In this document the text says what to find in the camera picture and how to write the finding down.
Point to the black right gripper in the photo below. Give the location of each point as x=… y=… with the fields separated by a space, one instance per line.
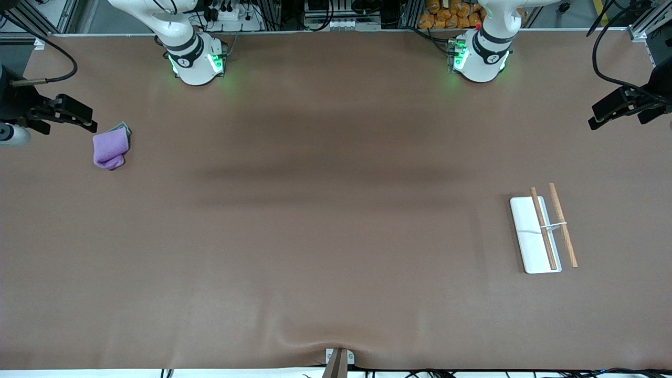
x=17 y=101

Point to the orange packaged goods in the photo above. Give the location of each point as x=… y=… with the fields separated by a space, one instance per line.
x=446 y=16

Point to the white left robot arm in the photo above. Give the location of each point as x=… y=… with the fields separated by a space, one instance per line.
x=480 y=65

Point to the white rack with wooden bars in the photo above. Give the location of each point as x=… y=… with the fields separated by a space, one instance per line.
x=527 y=231

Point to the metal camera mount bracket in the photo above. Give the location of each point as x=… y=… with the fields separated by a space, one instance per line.
x=338 y=367

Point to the purple and grey towel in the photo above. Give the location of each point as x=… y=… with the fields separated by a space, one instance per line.
x=110 y=147

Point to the white table corner bracket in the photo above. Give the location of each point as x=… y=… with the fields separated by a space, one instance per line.
x=39 y=43

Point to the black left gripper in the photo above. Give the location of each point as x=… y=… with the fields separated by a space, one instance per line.
x=652 y=101

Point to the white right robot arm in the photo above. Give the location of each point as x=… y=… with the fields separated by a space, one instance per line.
x=194 y=68

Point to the white power strip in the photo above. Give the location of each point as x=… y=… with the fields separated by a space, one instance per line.
x=236 y=16

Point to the aluminium frame profile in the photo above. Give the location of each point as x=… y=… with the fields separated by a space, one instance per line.
x=648 y=23
x=410 y=13
x=58 y=16
x=270 y=13

